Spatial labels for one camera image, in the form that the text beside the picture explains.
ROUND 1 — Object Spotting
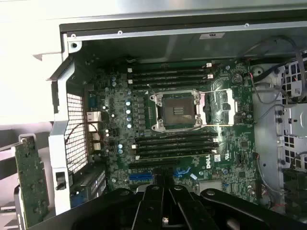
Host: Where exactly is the metal socket cover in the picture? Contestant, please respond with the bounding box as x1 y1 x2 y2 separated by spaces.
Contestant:
202 87 237 127

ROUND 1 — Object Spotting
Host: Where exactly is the blue expansion slot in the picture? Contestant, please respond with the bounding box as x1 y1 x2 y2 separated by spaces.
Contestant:
129 173 154 182

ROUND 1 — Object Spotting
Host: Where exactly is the metal disk bay cage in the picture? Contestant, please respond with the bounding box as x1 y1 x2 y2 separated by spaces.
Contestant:
275 56 307 168

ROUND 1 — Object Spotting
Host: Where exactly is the black power wire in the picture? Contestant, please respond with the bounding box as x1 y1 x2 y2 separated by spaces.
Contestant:
238 35 307 72

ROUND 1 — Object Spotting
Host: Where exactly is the black expansion slot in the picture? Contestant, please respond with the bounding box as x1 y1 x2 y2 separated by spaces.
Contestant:
129 160 181 169

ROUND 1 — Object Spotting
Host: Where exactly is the silver chipset heatsink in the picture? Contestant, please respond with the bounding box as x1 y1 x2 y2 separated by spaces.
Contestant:
198 180 232 192

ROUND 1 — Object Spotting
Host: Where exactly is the open black PC case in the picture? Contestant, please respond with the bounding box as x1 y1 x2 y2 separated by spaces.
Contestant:
45 13 307 230

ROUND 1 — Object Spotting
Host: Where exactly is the CPU socket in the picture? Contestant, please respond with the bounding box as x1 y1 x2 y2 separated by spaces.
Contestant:
149 89 204 133

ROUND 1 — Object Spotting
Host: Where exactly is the green Dell motherboard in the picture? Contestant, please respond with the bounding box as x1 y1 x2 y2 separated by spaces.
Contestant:
83 56 259 209

